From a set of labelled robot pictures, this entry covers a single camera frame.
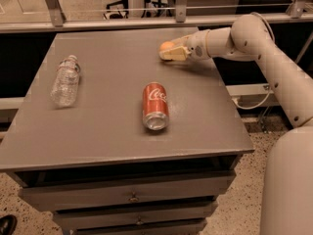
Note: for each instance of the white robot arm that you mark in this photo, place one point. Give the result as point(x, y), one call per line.
point(287, 181)

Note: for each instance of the grey drawer cabinet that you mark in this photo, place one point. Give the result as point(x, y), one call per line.
point(96, 167)

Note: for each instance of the black office chair base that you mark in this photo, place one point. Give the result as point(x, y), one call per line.
point(116, 10)

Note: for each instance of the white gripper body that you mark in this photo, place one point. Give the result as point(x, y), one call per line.
point(197, 45)

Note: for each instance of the grey metal railing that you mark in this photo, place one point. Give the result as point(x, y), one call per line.
point(74, 15)

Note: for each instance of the red Coca-Cola can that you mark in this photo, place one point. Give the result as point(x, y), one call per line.
point(155, 108)

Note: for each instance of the clear plastic water bottle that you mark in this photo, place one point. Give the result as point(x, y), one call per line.
point(65, 86)

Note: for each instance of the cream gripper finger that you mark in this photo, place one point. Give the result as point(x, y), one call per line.
point(177, 53)
point(181, 41)

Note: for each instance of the black shoe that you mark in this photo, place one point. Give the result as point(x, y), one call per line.
point(8, 225)

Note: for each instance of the orange fruit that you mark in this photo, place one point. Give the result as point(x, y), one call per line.
point(166, 45)

